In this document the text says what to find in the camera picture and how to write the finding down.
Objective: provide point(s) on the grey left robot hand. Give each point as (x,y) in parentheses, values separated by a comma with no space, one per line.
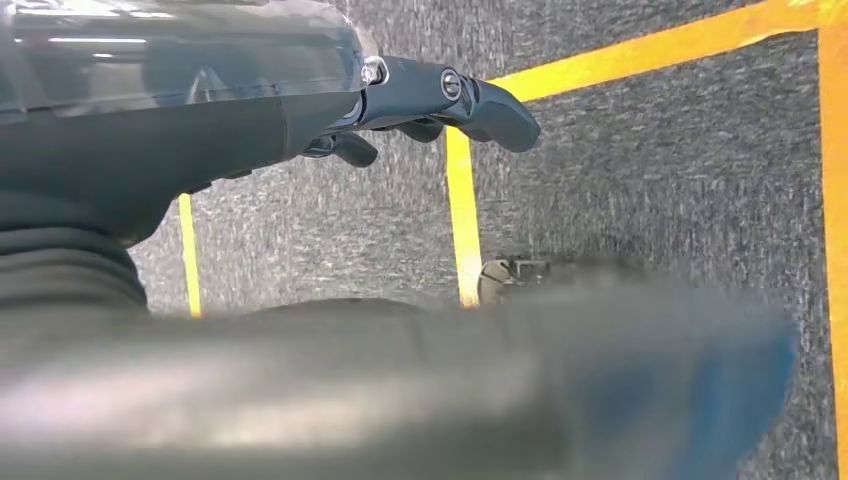
(166,132)

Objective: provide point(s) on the yellow floor tape square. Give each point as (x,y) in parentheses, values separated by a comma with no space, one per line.
(464,218)

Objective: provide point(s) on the grey robot lower body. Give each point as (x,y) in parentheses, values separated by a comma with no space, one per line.
(331,397)

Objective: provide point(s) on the black robot foot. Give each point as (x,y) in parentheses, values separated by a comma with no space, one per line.
(523,272)

